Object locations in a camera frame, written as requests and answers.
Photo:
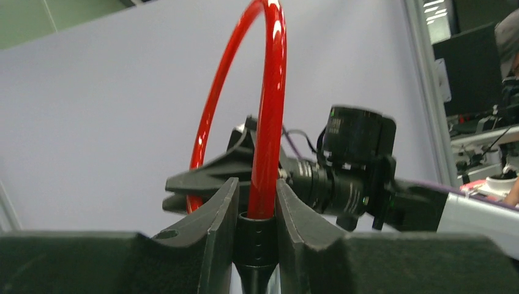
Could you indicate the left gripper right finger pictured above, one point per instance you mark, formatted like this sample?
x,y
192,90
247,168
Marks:
x,y
315,256

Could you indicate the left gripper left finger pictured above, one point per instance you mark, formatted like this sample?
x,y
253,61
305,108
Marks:
x,y
191,256

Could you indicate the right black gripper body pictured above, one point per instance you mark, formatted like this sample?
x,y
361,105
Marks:
x,y
242,144

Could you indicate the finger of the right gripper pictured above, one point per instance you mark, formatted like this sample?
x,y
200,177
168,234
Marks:
x,y
206,180
175,203

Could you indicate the red cable lock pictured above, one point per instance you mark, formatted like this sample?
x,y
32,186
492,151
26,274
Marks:
x,y
255,256

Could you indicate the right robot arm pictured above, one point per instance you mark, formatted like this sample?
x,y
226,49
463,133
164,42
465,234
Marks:
x,y
353,174

